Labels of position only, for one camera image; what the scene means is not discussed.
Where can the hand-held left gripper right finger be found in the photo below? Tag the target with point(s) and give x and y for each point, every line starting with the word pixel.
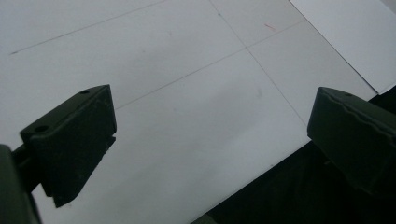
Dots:
pixel 351 137

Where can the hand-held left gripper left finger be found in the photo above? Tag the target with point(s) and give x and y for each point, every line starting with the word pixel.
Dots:
pixel 73 140

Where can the white paper sheet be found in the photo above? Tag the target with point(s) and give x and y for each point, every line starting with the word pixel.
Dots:
pixel 355 34

